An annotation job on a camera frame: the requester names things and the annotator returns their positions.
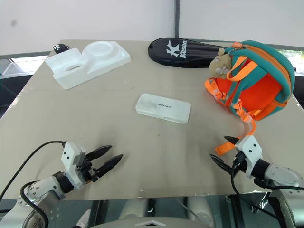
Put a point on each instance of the white plastic case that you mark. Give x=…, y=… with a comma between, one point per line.
x=163, y=108

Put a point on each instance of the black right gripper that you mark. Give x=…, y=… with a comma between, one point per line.
x=239, y=160

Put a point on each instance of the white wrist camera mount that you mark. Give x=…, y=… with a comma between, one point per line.
x=70, y=164
x=250, y=154

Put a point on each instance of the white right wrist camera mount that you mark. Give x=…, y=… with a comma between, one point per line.
x=250, y=154

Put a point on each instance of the teal and orange backpack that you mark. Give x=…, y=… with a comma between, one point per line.
x=256, y=80

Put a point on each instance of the black Kason racket cover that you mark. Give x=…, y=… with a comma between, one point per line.
x=180, y=52

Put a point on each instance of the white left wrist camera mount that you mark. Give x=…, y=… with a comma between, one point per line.
x=70, y=164

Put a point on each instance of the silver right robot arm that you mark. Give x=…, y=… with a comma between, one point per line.
x=281, y=180

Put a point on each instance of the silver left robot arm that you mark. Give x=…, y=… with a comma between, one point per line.
x=45, y=188

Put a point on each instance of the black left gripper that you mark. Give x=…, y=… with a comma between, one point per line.
x=86, y=170

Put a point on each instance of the silver robot torso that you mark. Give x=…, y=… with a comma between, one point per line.
x=152, y=213

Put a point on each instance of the small black paw-print object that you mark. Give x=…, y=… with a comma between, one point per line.
x=59, y=47

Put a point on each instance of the white foam packaging insert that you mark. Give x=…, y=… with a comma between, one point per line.
x=89, y=63

